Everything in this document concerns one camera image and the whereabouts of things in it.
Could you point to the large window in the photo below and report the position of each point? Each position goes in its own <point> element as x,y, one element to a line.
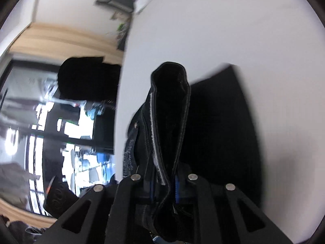
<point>33,122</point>

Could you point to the green plant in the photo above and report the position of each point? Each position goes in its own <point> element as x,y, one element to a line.
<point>121,30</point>

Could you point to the black pants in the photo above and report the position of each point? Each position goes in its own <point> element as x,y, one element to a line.
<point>172,106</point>

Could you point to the black chair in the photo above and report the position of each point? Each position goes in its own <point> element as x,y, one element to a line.
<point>86,78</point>

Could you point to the white bed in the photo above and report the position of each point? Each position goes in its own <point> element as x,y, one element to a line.
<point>228,30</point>

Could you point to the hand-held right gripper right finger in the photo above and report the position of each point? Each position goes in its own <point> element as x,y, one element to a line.
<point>178,190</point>

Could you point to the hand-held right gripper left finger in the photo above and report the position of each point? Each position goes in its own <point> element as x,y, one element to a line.
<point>151,192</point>

